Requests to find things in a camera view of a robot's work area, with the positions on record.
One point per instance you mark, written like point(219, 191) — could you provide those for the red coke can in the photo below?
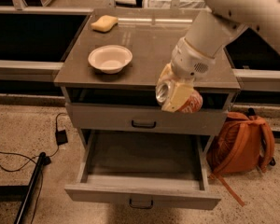
point(196, 98)

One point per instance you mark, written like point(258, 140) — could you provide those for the closed grey top drawer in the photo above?
point(133, 118)

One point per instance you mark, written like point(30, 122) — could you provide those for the black power adapter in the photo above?
point(61, 137)

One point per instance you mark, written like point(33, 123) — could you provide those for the yellow sponge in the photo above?
point(104, 23)

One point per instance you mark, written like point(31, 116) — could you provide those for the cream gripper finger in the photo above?
point(166, 73)
point(177, 97)

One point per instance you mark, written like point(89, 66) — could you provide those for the black metal stand leg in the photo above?
point(24, 193)

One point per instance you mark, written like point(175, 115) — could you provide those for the grey drawer cabinet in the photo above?
point(151, 35)

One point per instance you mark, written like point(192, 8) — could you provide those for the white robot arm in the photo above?
point(212, 30)

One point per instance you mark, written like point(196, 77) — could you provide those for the open grey drawer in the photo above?
point(143, 170)

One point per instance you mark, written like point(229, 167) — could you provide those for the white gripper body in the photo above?
point(188, 61)

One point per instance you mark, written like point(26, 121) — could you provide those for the orange backpack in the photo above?
point(245, 142)

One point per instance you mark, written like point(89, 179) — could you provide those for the white bowl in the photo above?
point(110, 59)

